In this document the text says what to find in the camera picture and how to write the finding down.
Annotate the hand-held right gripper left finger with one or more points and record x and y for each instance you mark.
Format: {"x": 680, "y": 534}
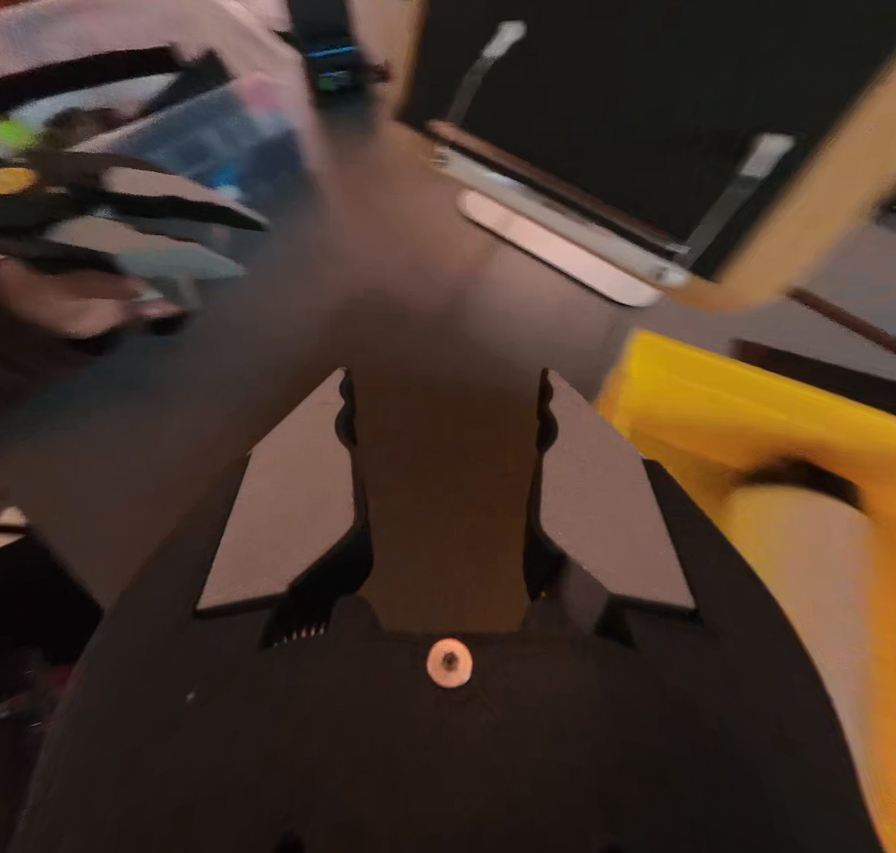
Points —
{"x": 280, "y": 517}

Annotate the clear plastic storage bin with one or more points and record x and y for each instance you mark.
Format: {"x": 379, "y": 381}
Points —
{"x": 175, "y": 33}

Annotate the person's left hand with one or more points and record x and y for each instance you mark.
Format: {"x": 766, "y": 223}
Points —
{"x": 56, "y": 300}

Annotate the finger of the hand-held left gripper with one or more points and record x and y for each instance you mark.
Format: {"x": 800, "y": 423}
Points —
{"x": 161, "y": 188}
{"x": 140, "y": 254}

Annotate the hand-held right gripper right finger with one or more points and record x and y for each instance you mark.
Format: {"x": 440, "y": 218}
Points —
{"x": 602, "y": 517}

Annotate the black wooden book stand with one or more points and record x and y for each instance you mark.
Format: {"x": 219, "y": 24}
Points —
{"x": 630, "y": 61}

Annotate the black power bank with display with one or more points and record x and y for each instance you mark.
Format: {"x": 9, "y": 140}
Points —
{"x": 322, "y": 19}

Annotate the yellow plastic bin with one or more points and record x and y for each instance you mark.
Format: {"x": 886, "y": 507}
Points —
{"x": 700, "y": 405}

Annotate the blue box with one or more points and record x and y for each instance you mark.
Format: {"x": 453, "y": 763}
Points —
{"x": 210, "y": 145}

